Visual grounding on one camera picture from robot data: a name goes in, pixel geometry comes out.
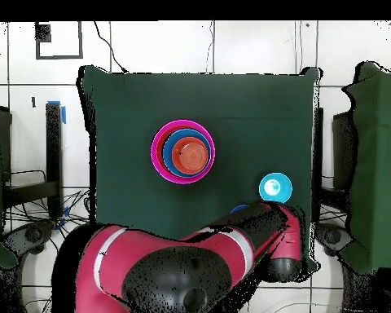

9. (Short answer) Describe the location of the orange small bowl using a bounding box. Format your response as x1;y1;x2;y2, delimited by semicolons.
171;136;210;174

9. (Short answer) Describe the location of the light blue small bowl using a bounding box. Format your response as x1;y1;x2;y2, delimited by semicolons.
258;172;293;204

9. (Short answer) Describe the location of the blue medium bowl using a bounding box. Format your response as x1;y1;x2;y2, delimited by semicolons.
161;128;213;179

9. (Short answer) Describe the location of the pink large bowl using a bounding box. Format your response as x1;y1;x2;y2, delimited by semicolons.
150;119;217;186

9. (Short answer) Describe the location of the dark green tablecloth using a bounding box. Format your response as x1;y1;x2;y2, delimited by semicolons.
77;64;320;273

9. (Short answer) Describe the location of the black floor stand base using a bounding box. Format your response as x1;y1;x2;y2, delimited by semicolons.
315;223;354;257
1;219;57;257

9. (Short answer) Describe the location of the black cable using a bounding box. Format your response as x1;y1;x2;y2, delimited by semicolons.
93;20;129;75

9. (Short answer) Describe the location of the black post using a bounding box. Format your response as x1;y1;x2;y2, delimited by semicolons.
312;107;325;226

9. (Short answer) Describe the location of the black frame with blue tape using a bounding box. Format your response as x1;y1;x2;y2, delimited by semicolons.
0;99;68;231

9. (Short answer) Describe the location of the black square floor frame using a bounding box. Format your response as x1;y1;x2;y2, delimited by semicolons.
34;20;85;60

